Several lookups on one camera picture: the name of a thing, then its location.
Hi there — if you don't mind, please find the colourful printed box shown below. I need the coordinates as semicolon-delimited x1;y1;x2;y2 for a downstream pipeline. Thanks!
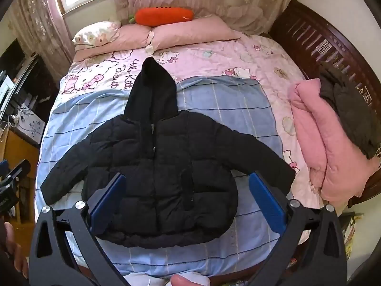
339;211;365;255

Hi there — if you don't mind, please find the orange carrot plush toy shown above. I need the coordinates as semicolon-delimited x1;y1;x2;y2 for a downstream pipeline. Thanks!
128;7;195;26

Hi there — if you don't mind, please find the white cloth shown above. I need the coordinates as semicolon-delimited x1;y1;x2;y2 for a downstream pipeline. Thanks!
123;271;209;286

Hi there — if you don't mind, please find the black hooded puffer jacket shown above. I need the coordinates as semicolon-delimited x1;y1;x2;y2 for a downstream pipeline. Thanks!
40;56;296;242

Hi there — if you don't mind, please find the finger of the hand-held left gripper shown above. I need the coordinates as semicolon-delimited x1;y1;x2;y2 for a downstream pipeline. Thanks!
0;159;32;189

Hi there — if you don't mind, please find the dark wooden headboard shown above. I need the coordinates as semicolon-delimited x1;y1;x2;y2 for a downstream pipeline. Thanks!
269;0;381;209

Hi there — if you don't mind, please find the white floral pillow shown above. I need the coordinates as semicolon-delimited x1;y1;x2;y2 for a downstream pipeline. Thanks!
72;20;122;46

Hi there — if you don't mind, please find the wooden desk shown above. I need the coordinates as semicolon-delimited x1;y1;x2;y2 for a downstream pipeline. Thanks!
0;128;40;224

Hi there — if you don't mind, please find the dark grey garment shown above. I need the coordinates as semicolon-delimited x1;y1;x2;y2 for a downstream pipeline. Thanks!
319;61;381;160

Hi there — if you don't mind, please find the pink cartoon print bedsheet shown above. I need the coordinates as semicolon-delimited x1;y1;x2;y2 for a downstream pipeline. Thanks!
56;31;323;212

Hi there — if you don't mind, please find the pink curtain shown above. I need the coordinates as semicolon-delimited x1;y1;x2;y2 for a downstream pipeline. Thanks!
42;0;75;63

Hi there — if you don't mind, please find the floral lace curtain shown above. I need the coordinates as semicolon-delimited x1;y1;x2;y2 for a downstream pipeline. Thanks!
115;0;295;35

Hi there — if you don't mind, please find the pink folded quilt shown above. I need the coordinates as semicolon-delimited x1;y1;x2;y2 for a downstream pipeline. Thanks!
287;78;380;203
146;16;241;55

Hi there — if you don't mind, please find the pink pillow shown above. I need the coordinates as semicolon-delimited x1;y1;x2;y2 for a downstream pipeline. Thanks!
74;24;155;55

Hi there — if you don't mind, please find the blue checked blanket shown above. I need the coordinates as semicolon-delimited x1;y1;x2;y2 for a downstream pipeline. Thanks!
35;76;310;281

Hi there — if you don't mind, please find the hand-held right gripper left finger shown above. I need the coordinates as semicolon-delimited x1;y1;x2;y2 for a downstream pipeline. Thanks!
29;173;127;286

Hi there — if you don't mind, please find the white flower print box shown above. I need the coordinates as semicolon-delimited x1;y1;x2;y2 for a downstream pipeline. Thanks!
15;104;47;146

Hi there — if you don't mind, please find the person's right hand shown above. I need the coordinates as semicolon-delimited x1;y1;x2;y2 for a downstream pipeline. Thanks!
170;275;211;286

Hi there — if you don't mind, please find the person's left hand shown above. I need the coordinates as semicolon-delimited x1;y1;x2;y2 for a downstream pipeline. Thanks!
4;222;29;275

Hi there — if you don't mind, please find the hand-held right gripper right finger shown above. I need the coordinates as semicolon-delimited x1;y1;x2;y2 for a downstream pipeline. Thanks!
248;171;349;286

